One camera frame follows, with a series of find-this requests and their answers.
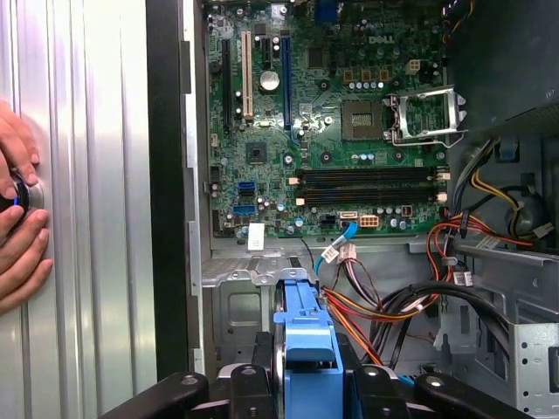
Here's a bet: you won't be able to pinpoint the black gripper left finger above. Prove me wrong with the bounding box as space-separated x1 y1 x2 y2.
99 330 277 419

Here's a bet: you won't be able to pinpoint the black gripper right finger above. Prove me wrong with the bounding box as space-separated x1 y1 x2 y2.
347 335 535 419

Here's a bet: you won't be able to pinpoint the orange red power wire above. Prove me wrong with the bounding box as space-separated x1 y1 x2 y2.
321 285 440 367

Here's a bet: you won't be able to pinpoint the hard disk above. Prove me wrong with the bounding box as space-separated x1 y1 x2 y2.
271 269 353 419

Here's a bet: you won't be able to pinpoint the round black tool blue ring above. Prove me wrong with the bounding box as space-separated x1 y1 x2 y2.
0 172 45 219

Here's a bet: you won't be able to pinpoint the grey metal disk bay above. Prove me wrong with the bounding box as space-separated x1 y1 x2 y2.
200 244 446 381

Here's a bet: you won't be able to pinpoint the person's hand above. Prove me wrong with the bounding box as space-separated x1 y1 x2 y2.
0 99 55 316

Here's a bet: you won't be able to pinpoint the white label sticker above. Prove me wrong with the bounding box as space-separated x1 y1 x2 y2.
246 222 266 251

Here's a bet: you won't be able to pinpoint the grey metal drive cage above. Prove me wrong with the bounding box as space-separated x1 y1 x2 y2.
436 244 559 419

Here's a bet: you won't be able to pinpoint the black RAM slot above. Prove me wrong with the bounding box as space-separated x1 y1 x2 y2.
296 187 449 196
296 196 449 207
296 168 449 176
296 175 449 185

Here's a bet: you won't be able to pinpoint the black PC case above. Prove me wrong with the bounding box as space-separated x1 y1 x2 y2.
146 0 559 419

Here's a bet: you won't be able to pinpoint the black chipset chip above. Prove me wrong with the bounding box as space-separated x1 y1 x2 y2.
245 141 270 166

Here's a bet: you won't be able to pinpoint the green motherboard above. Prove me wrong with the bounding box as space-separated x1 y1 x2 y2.
203 0 451 239

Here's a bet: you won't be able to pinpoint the metal locking lever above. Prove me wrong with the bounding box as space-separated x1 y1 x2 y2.
390 128 466 148

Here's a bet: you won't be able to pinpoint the CPU socket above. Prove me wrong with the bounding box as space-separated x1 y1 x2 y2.
340 99 385 141

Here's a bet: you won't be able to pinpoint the metal socket cover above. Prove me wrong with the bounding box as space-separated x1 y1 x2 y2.
391 86 459 134

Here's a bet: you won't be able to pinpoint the long black expansion slot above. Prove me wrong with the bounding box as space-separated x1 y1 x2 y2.
220 38 233 134

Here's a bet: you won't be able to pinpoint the blue expansion slot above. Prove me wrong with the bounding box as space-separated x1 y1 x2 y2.
280 35 294 132

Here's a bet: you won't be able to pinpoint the silver coin battery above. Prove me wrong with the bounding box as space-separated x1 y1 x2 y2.
259 70 281 93

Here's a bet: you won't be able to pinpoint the white expansion slot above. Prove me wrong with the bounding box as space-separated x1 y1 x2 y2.
240 30 255 122

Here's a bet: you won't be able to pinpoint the grey power supply unit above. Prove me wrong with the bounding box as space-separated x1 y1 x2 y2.
445 0 559 132

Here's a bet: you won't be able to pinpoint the black wire bundle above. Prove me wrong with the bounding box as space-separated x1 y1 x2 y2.
369 281 513 372

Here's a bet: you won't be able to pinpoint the blue data wire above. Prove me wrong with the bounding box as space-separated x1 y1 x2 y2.
313 220 415 388

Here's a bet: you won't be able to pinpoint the red orange wire bundle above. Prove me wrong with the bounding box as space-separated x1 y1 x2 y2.
424 211 536 287

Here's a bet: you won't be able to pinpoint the yellow black power wires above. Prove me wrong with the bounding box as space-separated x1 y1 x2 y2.
452 137 555 241

